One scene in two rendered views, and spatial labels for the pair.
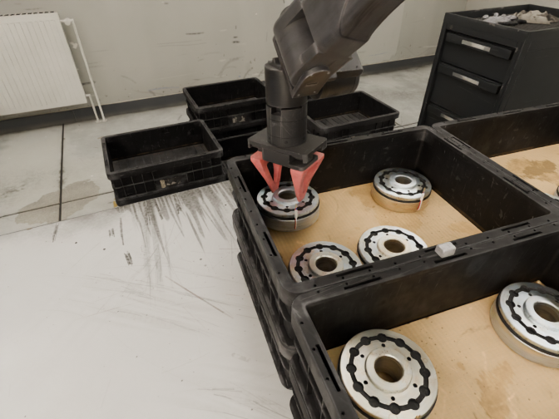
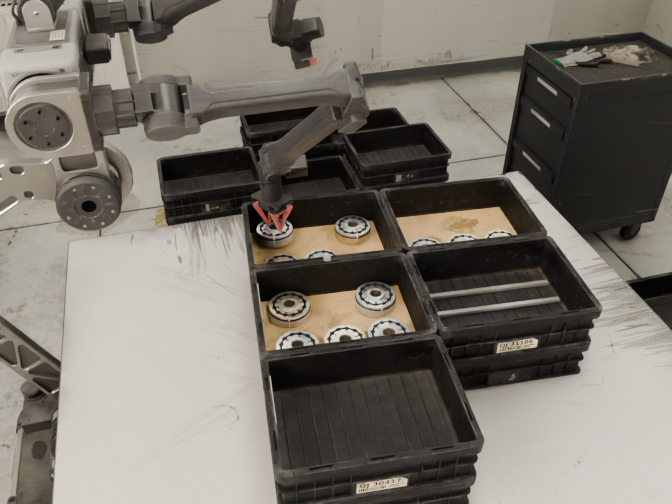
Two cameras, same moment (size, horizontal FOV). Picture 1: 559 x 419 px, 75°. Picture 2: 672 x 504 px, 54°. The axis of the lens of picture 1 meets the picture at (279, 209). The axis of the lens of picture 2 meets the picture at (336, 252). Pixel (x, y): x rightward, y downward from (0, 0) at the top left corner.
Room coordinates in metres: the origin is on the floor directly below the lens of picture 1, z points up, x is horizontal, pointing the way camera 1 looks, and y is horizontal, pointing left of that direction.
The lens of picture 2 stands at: (-0.98, -0.41, 1.98)
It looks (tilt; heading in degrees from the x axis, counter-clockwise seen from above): 38 degrees down; 9
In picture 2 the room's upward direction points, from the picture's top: straight up
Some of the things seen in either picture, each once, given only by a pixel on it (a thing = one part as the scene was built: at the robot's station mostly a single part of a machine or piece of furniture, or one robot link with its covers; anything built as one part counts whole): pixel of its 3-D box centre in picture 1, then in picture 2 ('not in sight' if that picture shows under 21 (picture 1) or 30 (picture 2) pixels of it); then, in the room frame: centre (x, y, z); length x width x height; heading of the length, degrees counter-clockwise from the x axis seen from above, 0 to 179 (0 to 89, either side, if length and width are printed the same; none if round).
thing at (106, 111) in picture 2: not in sight; (110, 109); (0.03, 0.15, 1.45); 0.09 x 0.08 x 0.12; 24
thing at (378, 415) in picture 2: not in sight; (365, 417); (-0.12, -0.34, 0.87); 0.40 x 0.30 x 0.11; 109
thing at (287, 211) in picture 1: (287, 198); (274, 228); (0.48, -0.01, 0.88); 0.10 x 0.10 x 0.01
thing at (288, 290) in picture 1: (377, 190); (318, 228); (0.44, -0.15, 0.92); 0.40 x 0.30 x 0.02; 109
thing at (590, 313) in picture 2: not in sight; (499, 282); (0.29, -0.62, 0.92); 0.40 x 0.30 x 0.02; 109
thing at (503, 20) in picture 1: (496, 19); (579, 56); (1.91, -1.03, 0.88); 0.25 x 0.19 x 0.03; 114
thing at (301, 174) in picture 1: (293, 172); (276, 214); (0.47, -0.02, 0.93); 0.07 x 0.07 x 0.09; 56
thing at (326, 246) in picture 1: (325, 267); (282, 265); (0.34, -0.06, 0.86); 0.10 x 0.10 x 0.01
